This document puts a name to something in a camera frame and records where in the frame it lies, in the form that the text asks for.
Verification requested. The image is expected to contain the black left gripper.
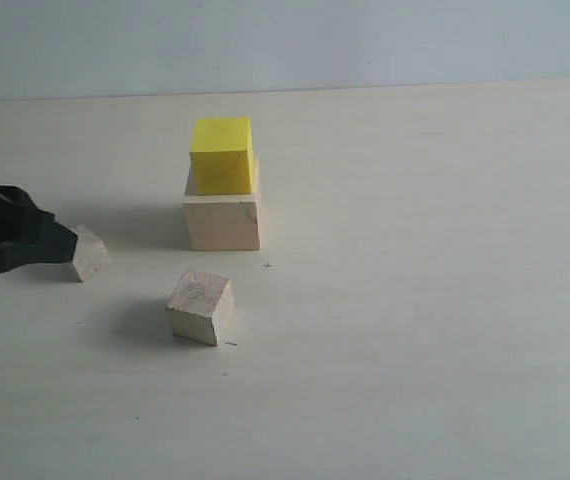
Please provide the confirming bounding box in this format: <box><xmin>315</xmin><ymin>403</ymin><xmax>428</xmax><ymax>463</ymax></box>
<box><xmin>0</xmin><ymin>185</ymin><xmax>78</xmax><ymax>273</ymax></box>

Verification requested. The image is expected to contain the medium wooden cube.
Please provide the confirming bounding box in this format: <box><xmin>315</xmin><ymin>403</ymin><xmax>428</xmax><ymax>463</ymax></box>
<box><xmin>166</xmin><ymin>269</ymin><xmax>234</xmax><ymax>346</ymax></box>

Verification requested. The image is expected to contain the large wooden cube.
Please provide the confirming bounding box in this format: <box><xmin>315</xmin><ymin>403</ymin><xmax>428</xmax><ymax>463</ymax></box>
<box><xmin>183</xmin><ymin>159</ymin><xmax>262</xmax><ymax>251</ymax></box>

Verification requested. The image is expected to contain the yellow cube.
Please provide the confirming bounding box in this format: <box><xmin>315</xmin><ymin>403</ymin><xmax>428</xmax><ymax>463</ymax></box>
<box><xmin>189</xmin><ymin>117</ymin><xmax>256</xmax><ymax>195</ymax></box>

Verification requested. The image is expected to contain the small wooden cube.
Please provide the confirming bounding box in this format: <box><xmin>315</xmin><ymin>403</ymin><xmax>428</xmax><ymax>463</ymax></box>
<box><xmin>69</xmin><ymin>225</ymin><xmax>111</xmax><ymax>282</ymax></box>

